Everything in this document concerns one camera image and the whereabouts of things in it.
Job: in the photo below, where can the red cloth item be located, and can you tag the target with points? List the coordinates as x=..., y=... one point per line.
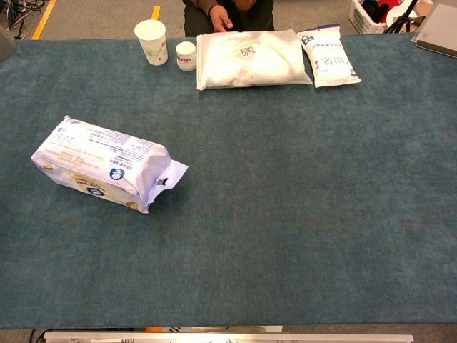
x=387, y=8

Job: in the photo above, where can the large white plastic bag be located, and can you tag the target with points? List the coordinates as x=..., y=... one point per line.
x=250, y=60

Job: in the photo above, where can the black cloth item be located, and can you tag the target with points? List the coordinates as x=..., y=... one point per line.
x=371, y=10

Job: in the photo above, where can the blue white tissue pack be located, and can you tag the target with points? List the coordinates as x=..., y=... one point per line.
x=100, y=157

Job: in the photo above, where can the small white lidded jar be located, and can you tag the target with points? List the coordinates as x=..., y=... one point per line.
x=186, y=55

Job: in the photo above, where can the white paper cup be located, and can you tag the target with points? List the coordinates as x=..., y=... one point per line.
x=151, y=39

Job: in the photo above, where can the white pouch with blue print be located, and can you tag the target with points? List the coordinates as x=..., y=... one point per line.
x=330, y=60

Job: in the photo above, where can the blue carpet table mat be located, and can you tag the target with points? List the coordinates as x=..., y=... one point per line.
x=267, y=196

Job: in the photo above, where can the seated person in dark clothes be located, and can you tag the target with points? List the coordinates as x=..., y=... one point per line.
x=194, y=19

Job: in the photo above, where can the white plastic basket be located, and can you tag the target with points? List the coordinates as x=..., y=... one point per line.
x=358, y=17

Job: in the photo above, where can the person's bare hand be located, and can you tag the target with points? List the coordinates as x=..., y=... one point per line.
x=220, y=18

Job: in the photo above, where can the aluminium profile rail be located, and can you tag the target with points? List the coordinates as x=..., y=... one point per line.
x=228, y=337

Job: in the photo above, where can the black tripod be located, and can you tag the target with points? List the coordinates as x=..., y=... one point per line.
x=400, y=18

